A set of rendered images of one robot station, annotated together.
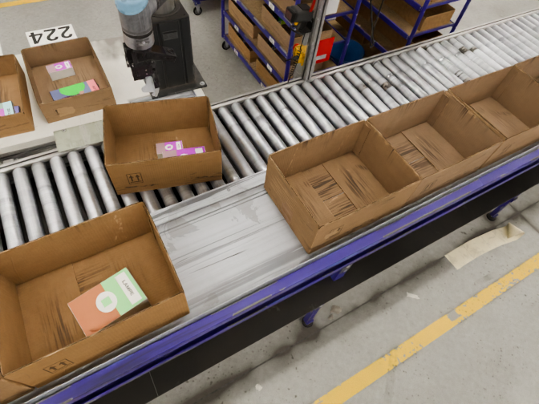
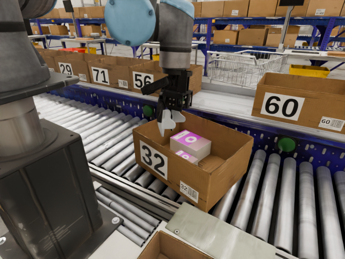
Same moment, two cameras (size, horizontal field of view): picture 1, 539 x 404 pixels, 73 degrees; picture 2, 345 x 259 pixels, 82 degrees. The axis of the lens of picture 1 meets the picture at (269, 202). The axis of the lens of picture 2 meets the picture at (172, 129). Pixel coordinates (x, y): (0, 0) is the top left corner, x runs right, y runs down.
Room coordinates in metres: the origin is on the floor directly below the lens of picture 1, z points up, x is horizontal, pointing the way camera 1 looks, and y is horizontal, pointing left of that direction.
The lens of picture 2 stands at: (1.23, 1.04, 1.31)
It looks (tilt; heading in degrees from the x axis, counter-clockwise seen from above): 29 degrees down; 247
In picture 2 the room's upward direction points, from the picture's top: straight up
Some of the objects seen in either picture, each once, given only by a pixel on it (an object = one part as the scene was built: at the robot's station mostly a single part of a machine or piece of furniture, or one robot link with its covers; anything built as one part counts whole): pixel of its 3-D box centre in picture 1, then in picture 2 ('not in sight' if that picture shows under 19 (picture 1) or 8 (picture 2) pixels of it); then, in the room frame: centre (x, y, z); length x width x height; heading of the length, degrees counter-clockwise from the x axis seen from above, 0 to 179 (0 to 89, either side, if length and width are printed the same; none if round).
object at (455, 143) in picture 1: (424, 146); (122, 72); (0.99, -0.52, 0.97); 0.39 x 0.29 x 0.17; 128
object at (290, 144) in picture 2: not in sight; (286, 145); (0.46, 0.53, 0.81); 0.07 x 0.01 x 0.07; 128
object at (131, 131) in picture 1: (164, 143); (190, 150); (0.90, 0.43, 0.83); 0.39 x 0.29 x 0.17; 113
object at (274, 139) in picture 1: (273, 137); (119, 138); (1.14, 0.03, 0.72); 0.52 x 0.05 x 0.05; 38
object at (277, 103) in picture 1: (297, 128); (103, 132); (1.22, -0.07, 0.72); 0.52 x 0.05 x 0.05; 38
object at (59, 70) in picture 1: (61, 70); not in sight; (1.27, 1.02, 0.78); 0.10 x 0.06 x 0.05; 130
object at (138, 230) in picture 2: (163, 99); (115, 215); (1.24, 0.56, 0.74); 0.28 x 0.02 x 0.02; 125
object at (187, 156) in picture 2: (170, 151); (185, 161); (0.92, 0.42, 0.78); 0.10 x 0.06 x 0.05; 113
